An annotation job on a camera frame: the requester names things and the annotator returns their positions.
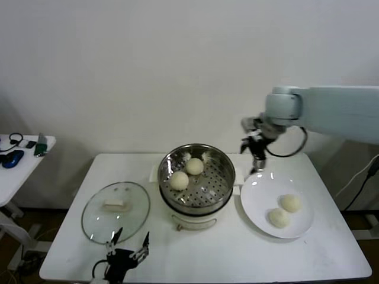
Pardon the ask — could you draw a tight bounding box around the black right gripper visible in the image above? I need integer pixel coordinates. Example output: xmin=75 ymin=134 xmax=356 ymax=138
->
xmin=240 ymin=134 xmax=269 ymax=176

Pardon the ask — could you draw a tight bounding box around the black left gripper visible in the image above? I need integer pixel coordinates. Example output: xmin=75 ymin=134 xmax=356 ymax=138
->
xmin=104 ymin=227 xmax=151 ymax=284

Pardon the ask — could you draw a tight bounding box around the glass lid with white handle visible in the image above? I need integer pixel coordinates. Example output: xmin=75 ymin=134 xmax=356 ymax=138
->
xmin=81 ymin=181 xmax=151 ymax=245

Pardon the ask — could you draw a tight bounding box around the white steamed baozi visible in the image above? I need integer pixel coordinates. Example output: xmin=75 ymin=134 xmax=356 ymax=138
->
xmin=185 ymin=157 xmax=205 ymax=176
xmin=169 ymin=171 xmax=190 ymax=191
xmin=280 ymin=194 xmax=302 ymax=214
xmin=268 ymin=208 xmax=290 ymax=229

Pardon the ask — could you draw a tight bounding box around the stainless steel steamer basket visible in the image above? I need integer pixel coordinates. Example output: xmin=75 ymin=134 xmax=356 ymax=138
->
xmin=157 ymin=144 xmax=237 ymax=214

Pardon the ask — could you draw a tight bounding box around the steel steamer pot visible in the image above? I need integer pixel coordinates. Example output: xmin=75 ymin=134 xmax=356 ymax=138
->
xmin=147 ymin=165 xmax=246 ymax=233

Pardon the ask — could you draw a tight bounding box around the white round plate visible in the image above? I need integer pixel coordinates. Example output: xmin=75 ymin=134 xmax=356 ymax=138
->
xmin=240 ymin=172 xmax=314 ymax=240

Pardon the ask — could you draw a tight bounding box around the white side table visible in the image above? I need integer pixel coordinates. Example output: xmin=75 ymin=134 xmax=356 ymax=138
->
xmin=0 ymin=134 xmax=57 ymax=270

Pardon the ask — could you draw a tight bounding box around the green and grey tool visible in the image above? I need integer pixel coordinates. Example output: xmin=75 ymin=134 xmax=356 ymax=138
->
xmin=34 ymin=132 xmax=49 ymax=157

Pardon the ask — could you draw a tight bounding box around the white stand base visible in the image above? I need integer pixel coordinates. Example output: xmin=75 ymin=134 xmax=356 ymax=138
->
xmin=354 ymin=213 xmax=379 ymax=241

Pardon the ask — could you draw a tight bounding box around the blue rounded device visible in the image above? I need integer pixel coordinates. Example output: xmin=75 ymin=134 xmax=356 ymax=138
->
xmin=0 ymin=150 xmax=25 ymax=169

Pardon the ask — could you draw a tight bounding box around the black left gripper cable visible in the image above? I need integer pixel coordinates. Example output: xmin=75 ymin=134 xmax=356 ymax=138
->
xmin=92 ymin=259 xmax=110 ymax=279

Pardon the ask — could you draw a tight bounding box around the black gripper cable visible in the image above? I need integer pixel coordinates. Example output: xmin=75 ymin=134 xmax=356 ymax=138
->
xmin=265 ymin=127 xmax=309 ymax=158
xmin=92 ymin=259 xmax=110 ymax=279

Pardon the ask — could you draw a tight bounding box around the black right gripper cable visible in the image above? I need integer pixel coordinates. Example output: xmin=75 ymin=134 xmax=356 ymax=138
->
xmin=265 ymin=127 xmax=309 ymax=158

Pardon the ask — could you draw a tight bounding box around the white power cable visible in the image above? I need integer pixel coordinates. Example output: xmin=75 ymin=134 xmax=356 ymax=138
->
xmin=334 ymin=153 xmax=379 ymax=198

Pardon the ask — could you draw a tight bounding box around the black power cable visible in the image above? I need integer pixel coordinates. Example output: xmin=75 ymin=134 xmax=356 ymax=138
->
xmin=336 ymin=168 xmax=379 ymax=211

